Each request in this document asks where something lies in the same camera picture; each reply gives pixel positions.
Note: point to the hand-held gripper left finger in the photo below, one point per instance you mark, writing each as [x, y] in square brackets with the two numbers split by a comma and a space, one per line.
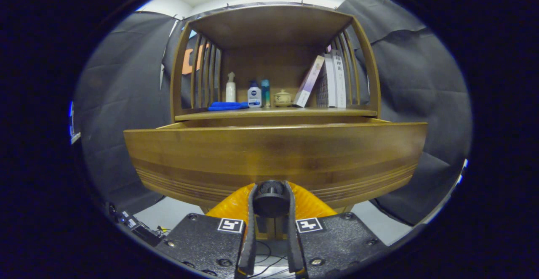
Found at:
[251, 237]

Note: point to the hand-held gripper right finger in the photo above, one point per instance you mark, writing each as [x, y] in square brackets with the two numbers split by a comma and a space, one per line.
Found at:
[292, 237]

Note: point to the purple and white book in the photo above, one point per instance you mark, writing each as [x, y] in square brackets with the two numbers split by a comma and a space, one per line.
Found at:
[309, 81]

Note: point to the wooden countertop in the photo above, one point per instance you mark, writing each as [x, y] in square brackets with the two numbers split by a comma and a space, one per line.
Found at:
[273, 112]

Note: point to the teal slim bottle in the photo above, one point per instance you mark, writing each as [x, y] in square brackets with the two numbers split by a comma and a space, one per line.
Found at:
[265, 94]

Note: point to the wooden cabinet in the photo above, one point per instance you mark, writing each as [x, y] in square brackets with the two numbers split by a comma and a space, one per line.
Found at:
[273, 26]

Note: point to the beige lidded ceramic cup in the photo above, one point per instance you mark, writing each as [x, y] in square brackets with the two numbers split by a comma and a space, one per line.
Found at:
[282, 98]

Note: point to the white book dark patterned cover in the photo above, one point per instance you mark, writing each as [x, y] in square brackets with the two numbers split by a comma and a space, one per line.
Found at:
[329, 81]

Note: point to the white pump bottle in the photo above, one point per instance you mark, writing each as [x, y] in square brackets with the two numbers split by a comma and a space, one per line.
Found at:
[230, 90]

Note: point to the white bottle blue cap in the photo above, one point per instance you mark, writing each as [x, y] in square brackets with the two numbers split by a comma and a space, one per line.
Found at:
[254, 96]

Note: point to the black drawer knob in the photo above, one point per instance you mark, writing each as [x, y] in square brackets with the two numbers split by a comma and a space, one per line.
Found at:
[270, 201]

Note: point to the blue folded cloth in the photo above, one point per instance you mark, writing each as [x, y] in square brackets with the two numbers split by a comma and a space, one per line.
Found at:
[227, 106]

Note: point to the black floor device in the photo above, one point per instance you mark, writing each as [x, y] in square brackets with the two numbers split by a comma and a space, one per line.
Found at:
[139, 227]

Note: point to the black backdrop cloth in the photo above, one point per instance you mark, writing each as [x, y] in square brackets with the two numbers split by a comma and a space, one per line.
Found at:
[421, 94]

